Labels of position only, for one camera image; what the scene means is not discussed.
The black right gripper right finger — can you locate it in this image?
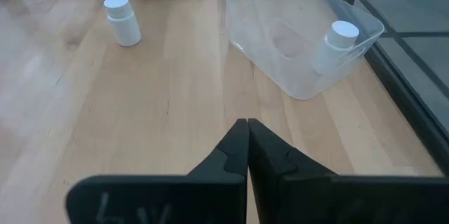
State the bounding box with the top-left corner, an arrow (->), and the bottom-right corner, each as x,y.
247,118 -> 449,224

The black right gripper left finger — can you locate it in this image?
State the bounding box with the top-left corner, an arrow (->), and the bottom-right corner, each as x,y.
65,118 -> 251,224

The white pill bottle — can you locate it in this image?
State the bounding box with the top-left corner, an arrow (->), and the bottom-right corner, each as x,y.
313,20 -> 361,77
103,0 -> 142,48

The clear plastic basket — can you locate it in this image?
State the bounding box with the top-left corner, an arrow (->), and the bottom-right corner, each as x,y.
224,0 -> 386,101

